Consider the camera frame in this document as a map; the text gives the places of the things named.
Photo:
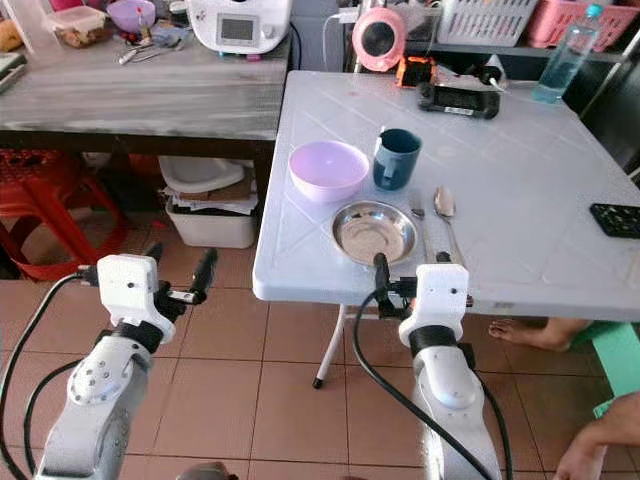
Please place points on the round steel plate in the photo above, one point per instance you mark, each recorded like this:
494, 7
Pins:
373, 233

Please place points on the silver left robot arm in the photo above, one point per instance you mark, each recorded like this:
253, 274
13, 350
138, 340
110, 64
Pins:
105, 390

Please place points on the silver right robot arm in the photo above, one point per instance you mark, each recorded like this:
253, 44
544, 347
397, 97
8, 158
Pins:
455, 400

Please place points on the person's hand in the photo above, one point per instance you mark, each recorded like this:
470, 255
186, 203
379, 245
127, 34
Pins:
580, 462

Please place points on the white plastic storage bin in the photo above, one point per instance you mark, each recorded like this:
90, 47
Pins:
210, 228

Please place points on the steel spoon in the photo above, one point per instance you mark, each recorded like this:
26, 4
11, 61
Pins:
444, 202

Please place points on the steel fork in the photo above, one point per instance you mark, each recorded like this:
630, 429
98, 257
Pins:
417, 207

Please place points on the dark blue mug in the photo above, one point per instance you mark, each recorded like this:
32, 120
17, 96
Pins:
397, 160

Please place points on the pink plastic bowl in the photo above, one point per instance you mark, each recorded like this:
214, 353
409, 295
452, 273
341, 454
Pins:
328, 172

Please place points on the person's bare foot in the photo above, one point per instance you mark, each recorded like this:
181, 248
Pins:
530, 334

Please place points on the red plastic stool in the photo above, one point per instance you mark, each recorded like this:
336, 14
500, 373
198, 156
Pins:
45, 195

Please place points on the white folding table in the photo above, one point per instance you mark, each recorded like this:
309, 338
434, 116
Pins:
530, 170

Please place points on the grey wooden table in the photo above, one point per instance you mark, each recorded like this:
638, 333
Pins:
140, 100

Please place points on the black rectangular device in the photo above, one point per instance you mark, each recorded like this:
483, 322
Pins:
458, 100

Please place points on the robot left leg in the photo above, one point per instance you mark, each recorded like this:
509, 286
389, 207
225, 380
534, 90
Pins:
208, 472

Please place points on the black remote control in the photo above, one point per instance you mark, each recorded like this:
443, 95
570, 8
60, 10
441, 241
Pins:
616, 220

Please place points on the orange and black tool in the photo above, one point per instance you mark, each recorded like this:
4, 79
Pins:
415, 71

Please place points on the small black white gadget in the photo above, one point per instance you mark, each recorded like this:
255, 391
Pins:
492, 71

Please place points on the silver metal spoon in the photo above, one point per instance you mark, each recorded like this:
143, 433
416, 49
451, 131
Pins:
145, 50

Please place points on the green plastic stool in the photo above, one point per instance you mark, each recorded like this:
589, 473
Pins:
615, 365

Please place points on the pale green cutting board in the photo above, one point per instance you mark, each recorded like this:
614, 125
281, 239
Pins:
11, 72

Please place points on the clear blue water bottle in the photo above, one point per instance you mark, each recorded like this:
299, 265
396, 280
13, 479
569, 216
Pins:
565, 60

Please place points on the clear plastic food container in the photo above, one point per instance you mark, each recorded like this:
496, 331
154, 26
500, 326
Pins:
79, 28

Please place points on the purple plastic bowl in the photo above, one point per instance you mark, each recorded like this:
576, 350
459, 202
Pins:
131, 14

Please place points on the white kitchen appliance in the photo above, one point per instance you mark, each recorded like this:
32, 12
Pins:
238, 27

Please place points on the white plastic basket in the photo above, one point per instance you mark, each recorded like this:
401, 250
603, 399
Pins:
485, 20

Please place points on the pink plastic basket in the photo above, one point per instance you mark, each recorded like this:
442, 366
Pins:
555, 25

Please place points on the golden bread roll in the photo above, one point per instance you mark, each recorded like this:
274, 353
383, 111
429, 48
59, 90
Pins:
10, 37

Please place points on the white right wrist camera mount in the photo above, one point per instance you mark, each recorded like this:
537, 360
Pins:
438, 298

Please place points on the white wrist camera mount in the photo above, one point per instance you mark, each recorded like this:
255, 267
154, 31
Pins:
128, 288
438, 298

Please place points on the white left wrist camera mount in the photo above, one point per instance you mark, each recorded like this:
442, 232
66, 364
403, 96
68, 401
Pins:
128, 288

